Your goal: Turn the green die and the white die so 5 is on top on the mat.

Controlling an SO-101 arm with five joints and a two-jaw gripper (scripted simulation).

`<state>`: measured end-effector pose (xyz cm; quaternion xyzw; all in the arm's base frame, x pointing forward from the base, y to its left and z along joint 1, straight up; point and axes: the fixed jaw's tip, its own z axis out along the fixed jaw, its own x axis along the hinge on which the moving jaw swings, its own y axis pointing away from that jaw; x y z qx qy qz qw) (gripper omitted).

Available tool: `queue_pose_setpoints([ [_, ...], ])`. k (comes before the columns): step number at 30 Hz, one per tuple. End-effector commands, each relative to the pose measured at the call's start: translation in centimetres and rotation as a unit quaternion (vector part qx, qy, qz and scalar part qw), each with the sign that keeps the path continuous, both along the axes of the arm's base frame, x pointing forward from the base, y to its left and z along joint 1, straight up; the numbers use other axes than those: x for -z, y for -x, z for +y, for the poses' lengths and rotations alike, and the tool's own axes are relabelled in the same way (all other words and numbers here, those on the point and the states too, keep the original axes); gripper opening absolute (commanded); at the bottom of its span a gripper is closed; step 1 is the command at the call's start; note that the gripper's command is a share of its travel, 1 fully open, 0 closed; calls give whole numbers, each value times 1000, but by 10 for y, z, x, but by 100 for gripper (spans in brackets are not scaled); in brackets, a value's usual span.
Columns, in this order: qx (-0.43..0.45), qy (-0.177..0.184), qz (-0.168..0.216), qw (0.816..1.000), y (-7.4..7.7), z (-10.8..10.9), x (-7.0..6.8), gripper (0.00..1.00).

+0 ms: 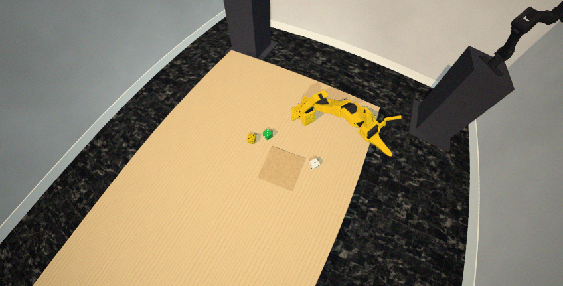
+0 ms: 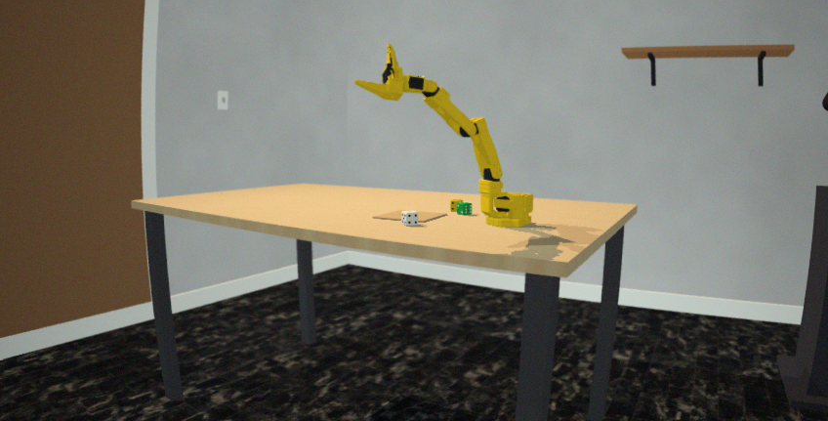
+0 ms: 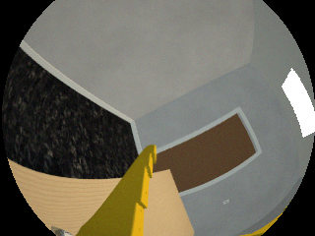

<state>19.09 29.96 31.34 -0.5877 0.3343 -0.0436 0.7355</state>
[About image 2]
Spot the green die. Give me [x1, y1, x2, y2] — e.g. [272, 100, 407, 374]
[457, 202, 472, 215]

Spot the brown textured mat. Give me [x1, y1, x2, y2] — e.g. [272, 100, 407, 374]
[372, 210, 447, 223]

